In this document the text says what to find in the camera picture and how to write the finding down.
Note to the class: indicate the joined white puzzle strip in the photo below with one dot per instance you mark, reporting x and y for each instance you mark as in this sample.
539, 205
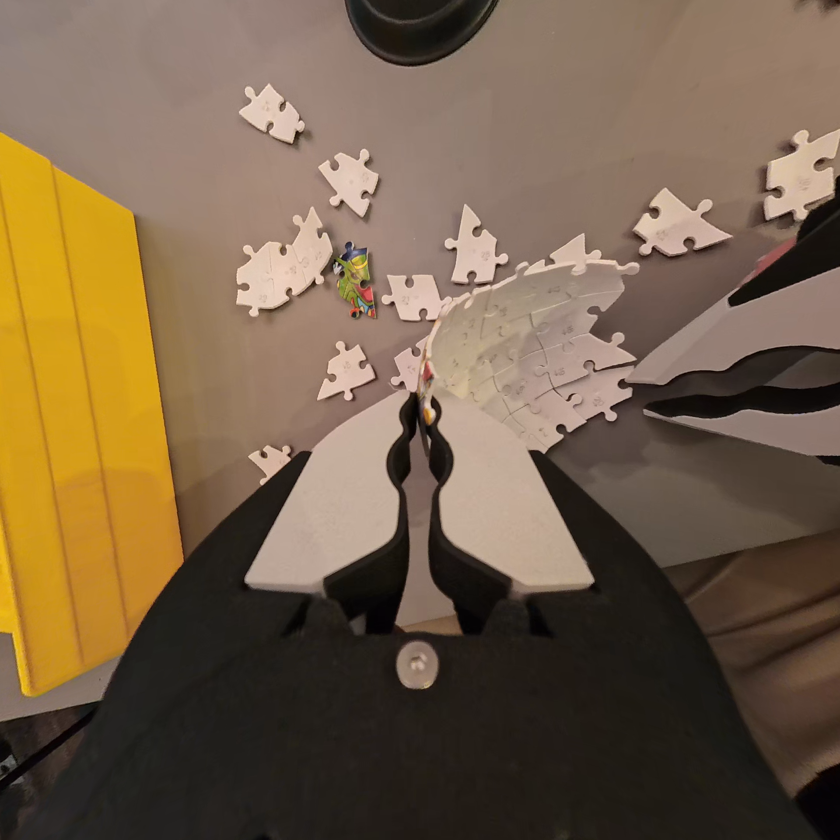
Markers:
282, 269

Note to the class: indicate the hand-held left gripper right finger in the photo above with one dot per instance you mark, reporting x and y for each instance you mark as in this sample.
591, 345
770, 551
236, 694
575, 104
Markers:
512, 518

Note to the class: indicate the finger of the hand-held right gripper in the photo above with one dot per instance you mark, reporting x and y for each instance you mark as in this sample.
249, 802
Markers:
741, 334
754, 433

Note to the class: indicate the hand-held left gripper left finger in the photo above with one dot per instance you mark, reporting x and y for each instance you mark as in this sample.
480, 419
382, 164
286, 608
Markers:
328, 518

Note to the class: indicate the yellow plastic bin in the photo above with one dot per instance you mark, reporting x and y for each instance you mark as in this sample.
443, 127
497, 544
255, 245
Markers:
79, 394

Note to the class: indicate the white puzzle pieces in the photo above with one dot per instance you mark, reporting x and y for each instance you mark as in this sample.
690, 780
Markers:
348, 177

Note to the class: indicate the black round stand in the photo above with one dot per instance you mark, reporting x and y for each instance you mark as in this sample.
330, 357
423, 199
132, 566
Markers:
420, 33

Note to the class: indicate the partly built white puzzle ball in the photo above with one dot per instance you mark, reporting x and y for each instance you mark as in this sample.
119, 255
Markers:
525, 341

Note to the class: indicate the colourful printed puzzle piece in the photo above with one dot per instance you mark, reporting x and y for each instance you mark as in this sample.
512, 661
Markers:
358, 282

